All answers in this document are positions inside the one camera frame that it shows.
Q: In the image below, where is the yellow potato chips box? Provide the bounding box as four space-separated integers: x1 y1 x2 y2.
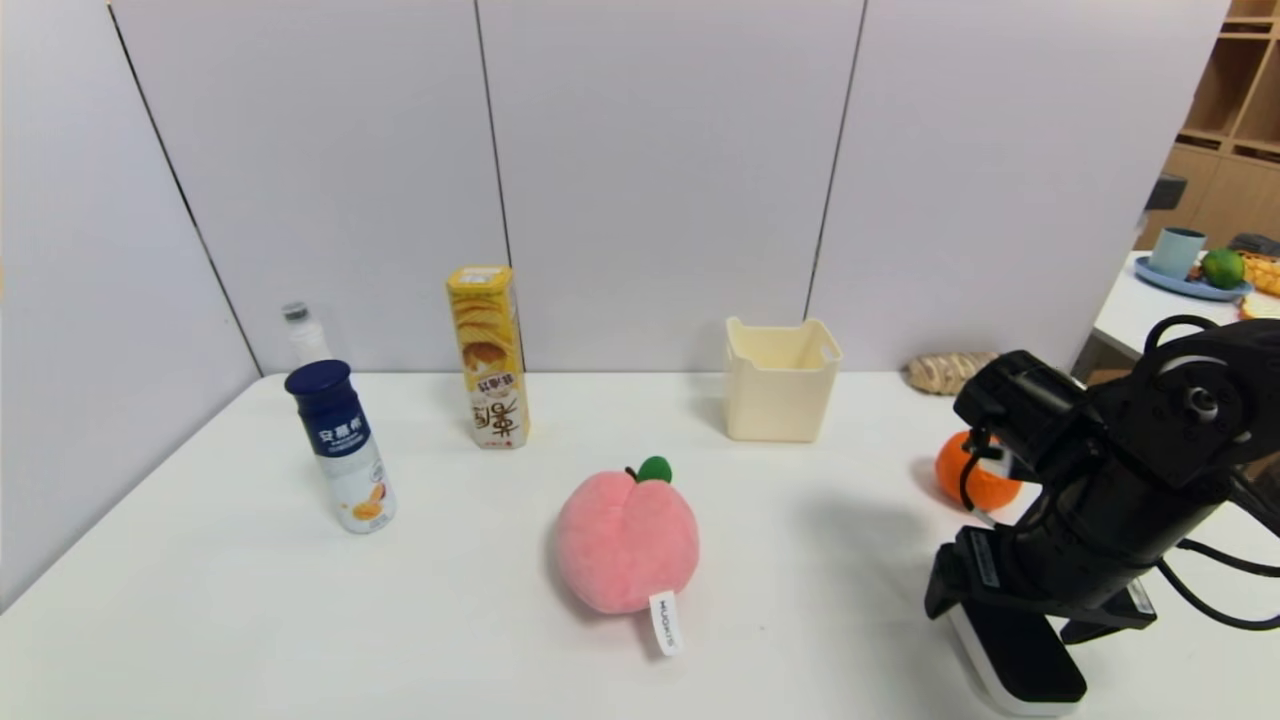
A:
446 265 530 450

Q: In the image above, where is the yogurt bottle blue cap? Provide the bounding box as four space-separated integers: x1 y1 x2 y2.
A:
285 360 398 535

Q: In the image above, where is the striped bread loaf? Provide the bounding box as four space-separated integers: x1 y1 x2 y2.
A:
905 351 1001 397

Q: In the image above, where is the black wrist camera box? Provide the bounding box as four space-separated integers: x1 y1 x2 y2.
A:
953 349 1101 483

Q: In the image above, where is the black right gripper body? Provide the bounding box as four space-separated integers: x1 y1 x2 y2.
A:
923 472 1231 620

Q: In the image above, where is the wooden shelf cabinet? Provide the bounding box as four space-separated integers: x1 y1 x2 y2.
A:
1140 0 1280 251

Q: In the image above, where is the green round fruit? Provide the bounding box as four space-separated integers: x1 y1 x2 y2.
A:
1201 248 1247 291

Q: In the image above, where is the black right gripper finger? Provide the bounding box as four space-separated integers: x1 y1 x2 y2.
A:
959 596 1088 703
1058 615 1122 646

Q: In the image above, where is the small clear bottle grey cap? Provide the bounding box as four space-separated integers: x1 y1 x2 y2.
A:
281 302 334 369

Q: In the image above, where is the blue plate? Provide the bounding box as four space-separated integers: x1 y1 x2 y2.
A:
1134 255 1254 302

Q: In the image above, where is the pink peach plush toy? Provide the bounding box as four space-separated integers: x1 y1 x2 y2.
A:
555 456 700 658

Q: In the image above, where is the white side table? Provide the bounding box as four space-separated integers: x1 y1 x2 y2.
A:
1070 250 1280 386

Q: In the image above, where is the black felt whiteboard eraser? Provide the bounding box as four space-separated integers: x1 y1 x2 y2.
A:
945 600 1089 717

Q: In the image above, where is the black cable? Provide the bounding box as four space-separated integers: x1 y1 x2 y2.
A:
1143 314 1221 357
957 428 1001 514
1157 558 1280 633
1178 537 1280 580

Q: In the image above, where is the light blue cup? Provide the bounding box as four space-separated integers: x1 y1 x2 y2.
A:
1147 227 1208 280

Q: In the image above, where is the cream plastic box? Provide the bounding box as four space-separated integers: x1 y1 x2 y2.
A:
725 317 844 444

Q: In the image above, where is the orange fruit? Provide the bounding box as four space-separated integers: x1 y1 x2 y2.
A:
935 431 1023 512

